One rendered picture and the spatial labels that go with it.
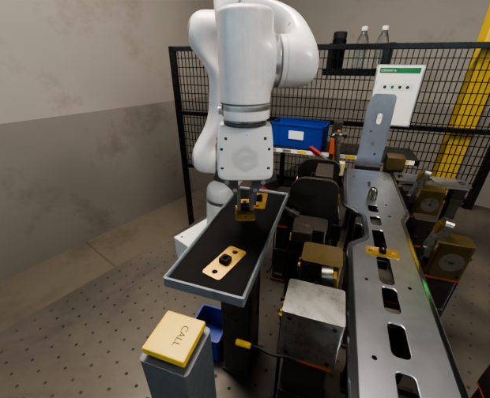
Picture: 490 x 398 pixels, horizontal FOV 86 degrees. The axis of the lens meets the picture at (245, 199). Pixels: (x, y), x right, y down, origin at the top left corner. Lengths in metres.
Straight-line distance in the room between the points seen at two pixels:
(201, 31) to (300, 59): 0.46
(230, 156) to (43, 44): 2.14
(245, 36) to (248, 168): 0.20
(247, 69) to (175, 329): 0.38
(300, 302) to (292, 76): 0.37
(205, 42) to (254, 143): 0.46
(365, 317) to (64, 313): 0.96
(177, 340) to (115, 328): 0.67
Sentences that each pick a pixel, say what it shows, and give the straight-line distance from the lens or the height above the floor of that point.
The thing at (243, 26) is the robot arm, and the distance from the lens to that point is 0.43.
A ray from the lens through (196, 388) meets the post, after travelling 0.44.
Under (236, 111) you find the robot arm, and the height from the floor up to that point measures 1.40.
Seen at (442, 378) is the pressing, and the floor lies 1.00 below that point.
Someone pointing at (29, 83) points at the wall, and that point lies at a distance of 2.45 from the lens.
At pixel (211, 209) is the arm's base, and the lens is 1.04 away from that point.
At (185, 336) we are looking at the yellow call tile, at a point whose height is 1.16.
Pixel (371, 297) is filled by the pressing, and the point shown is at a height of 1.00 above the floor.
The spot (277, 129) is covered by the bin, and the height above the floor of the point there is 1.12.
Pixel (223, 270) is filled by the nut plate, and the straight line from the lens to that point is 0.46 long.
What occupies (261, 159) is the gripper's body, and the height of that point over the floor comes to 1.32.
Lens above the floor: 1.48
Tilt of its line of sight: 28 degrees down
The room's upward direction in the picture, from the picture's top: straight up
